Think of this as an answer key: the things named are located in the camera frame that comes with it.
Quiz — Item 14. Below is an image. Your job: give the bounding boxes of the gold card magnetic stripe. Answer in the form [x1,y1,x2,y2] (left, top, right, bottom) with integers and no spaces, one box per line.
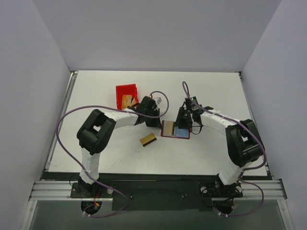
[163,121,174,136]

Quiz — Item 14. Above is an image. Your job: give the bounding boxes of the red leather card holder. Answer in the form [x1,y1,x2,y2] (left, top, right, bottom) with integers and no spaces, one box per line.
[161,120,190,139]

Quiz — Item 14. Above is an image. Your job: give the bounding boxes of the gold card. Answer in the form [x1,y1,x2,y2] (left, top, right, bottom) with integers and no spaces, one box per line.
[140,133,157,147]

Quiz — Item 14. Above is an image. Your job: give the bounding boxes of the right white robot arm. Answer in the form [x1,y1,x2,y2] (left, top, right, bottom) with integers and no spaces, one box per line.
[174,97,265,196]

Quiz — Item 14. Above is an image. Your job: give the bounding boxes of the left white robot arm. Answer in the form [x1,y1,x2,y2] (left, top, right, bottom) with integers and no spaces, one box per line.
[77,96,162,197]

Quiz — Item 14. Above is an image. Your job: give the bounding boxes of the gold cards in bin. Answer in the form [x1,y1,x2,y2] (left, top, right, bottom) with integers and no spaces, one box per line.
[121,95,138,110]

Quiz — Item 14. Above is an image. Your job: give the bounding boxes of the red plastic bin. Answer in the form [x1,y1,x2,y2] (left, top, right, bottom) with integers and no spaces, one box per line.
[116,84,139,110]

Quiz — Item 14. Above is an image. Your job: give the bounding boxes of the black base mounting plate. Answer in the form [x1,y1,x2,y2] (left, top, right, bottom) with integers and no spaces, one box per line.
[71,173,243,214]

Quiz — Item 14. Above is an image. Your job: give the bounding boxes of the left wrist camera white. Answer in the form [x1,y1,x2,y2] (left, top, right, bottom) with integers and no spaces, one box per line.
[153,97,162,105]

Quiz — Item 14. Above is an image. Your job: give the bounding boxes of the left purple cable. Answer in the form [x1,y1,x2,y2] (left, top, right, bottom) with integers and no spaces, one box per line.
[55,90,170,218]

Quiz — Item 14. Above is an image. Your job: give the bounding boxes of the purple cable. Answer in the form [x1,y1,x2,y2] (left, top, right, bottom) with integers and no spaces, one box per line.
[182,81,267,218]
[55,90,170,218]

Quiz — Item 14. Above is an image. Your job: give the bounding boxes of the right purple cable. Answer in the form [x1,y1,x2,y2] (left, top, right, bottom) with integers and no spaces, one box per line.
[182,81,267,218]

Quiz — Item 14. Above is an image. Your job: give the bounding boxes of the aluminium front rail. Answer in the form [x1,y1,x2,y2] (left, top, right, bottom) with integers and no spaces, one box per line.
[29,180,287,201]

